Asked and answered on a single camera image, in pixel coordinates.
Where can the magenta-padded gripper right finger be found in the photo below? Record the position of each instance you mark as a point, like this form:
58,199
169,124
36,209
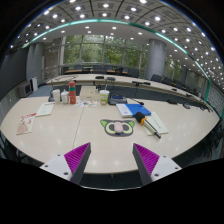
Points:
148,159

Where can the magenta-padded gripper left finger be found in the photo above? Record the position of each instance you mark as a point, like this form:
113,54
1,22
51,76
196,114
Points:
75,158

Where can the pink computer mouse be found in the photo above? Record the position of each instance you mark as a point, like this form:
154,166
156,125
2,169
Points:
118,127

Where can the cat face mouse pad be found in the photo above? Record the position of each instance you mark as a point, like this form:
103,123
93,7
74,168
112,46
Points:
108,128

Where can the white printed paper sheet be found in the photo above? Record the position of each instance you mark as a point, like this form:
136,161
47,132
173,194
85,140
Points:
160,123

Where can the black handheld microphone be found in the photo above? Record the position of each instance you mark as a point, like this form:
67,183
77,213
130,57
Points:
140,117

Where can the blue and white book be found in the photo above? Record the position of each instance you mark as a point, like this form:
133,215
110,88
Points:
135,109

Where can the colourful sticker sheet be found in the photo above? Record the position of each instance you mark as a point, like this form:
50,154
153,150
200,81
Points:
87,104

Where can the white paper booklet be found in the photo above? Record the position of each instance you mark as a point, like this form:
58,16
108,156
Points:
45,109

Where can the red and white leaflet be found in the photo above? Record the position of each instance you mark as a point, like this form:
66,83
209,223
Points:
26,124

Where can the red drink bottle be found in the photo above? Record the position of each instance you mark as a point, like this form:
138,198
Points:
72,95

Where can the tall white cup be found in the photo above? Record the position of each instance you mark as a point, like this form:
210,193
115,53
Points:
56,96

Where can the beige cardboard box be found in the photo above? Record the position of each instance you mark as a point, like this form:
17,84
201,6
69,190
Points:
89,94

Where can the green printed paper cup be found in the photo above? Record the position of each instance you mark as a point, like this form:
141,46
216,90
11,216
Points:
104,98

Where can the dark office chairs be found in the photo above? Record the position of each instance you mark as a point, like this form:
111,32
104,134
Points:
133,72

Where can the ceiling lights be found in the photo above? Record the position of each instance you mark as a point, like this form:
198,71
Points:
105,5

